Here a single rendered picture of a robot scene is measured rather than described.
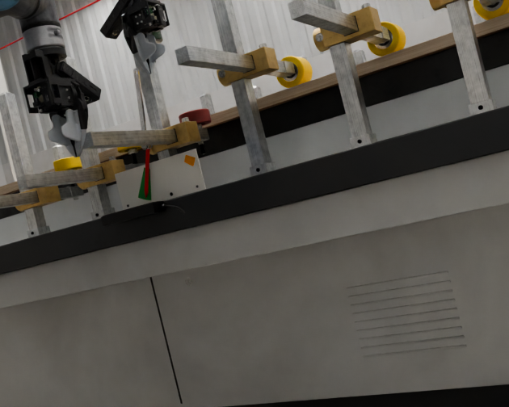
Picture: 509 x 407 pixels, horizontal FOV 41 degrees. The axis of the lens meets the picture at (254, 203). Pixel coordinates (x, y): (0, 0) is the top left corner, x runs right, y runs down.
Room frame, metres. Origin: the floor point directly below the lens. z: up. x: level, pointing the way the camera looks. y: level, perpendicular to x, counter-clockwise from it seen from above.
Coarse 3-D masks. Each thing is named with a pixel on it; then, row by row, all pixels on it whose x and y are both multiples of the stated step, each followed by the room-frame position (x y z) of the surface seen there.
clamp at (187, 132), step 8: (168, 128) 1.63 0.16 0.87; (176, 128) 1.62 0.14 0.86; (184, 128) 1.61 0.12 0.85; (192, 128) 1.63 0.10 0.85; (176, 136) 1.62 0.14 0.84; (184, 136) 1.61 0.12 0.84; (192, 136) 1.62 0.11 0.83; (168, 144) 1.64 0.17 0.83; (176, 144) 1.63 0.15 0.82; (184, 144) 1.63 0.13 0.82; (152, 152) 1.68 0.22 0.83
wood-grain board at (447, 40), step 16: (480, 32) 1.45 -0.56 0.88; (496, 32) 1.46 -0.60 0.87; (416, 48) 1.52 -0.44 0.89; (432, 48) 1.50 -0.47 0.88; (368, 64) 1.58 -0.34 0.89; (384, 64) 1.56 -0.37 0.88; (400, 64) 1.56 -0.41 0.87; (320, 80) 1.64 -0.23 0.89; (336, 80) 1.62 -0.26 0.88; (272, 96) 1.71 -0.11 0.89; (288, 96) 1.69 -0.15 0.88; (224, 112) 1.78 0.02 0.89; (0, 192) 2.23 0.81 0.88
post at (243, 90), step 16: (224, 0) 1.53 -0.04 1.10; (224, 16) 1.53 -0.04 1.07; (224, 32) 1.54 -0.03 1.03; (224, 48) 1.54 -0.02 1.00; (240, 48) 1.54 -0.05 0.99; (240, 80) 1.53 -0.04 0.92; (240, 96) 1.54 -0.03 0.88; (240, 112) 1.54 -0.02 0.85; (256, 112) 1.54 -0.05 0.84; (256, 128) 1.53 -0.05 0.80; (256, 144) 1.53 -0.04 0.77; (256, 160) 1.53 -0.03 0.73
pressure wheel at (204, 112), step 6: (204, 108) 1.72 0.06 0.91; (186, 114) 1.70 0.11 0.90; (192, 114) 1.70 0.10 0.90; (198, 114) 1.70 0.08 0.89; (204, 114) 1.71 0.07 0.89; (180, 120) 1.72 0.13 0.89; (192, 120) 1.70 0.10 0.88; (198, 120) 1.70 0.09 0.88; (204, 120) 1.71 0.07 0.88; (210, 120) 1.73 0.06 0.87; (198, 126) 1.73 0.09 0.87; (204, 150) 1.73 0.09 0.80
